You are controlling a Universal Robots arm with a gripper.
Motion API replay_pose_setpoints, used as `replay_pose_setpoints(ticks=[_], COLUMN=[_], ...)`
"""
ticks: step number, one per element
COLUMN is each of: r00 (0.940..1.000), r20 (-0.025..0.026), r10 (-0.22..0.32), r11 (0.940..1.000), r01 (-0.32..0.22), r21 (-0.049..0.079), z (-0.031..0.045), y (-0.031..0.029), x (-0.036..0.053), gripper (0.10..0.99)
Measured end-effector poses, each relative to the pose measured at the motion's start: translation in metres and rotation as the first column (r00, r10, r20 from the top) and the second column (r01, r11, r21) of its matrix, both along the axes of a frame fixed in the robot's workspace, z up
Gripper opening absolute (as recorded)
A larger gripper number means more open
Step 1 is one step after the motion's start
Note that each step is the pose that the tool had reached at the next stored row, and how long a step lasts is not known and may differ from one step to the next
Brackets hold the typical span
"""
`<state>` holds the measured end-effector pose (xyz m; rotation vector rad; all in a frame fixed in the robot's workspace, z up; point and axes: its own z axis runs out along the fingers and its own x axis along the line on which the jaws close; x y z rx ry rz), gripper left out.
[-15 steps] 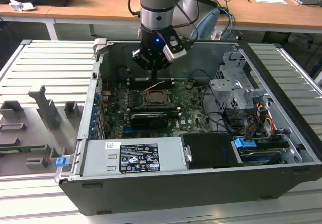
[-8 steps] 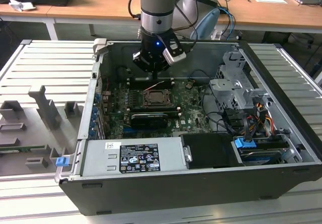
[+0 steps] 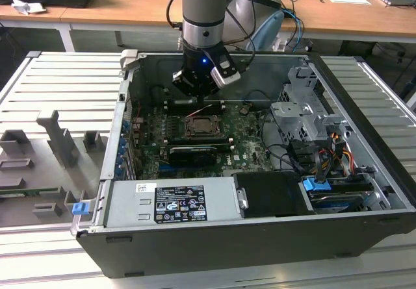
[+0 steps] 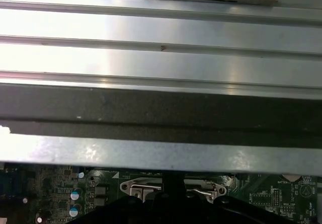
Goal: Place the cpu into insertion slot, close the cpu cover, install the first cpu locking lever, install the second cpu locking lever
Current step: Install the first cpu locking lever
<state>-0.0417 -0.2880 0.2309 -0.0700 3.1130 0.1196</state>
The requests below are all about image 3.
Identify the silver CPU locking lever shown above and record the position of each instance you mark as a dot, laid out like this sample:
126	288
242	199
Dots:
201	109

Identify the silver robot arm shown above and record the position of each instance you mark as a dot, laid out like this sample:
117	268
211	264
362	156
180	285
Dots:
203	3

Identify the CPU socket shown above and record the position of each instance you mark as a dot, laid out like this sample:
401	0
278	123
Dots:
221	133

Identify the green RAM stick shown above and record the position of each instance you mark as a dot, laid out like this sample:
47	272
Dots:
29	191
195	146

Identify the black graphics card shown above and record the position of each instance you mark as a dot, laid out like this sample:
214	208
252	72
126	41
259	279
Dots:
191	157

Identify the wooden office desk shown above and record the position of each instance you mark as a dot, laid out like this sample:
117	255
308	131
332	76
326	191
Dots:
130	9

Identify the green motherboard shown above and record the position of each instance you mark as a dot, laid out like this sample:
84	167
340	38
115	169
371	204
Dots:
250	152

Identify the silver disk bay cage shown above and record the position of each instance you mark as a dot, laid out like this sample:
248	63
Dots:
299	120

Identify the silver power supply unit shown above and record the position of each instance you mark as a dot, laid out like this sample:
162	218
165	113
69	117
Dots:
130	204

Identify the grey parts rack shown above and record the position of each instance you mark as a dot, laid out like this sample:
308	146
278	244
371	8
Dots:
61	146

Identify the blue disk carrier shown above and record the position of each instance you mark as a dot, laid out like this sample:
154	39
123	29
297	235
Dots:
315	185

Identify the blue case latch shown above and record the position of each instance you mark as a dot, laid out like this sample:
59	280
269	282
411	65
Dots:
79	208

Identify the black open PC case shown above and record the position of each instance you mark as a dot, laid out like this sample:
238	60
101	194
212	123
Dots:
227	250

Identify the crumpled white paper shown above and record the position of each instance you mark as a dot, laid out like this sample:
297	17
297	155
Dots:
26	7

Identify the black hard disk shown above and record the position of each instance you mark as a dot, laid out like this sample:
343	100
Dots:
338	195

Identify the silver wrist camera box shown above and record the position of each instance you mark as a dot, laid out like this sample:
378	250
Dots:
227	74

